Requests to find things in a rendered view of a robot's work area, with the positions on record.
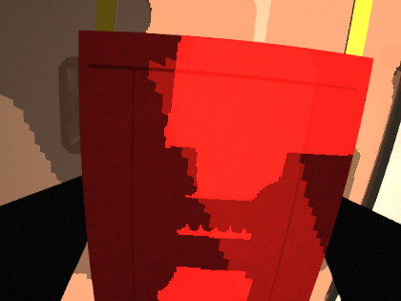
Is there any yellow rectangular outline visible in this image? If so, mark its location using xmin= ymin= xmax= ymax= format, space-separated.
xmin=95 ymin=0 xmax=373 ymax=56

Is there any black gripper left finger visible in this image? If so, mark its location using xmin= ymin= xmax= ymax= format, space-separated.
xmin=0 ymin=176 xmax=87 ymax=301

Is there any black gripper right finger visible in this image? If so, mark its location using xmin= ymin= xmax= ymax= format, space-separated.
xmin=325 ymin=197 xmax=401 ymax=301

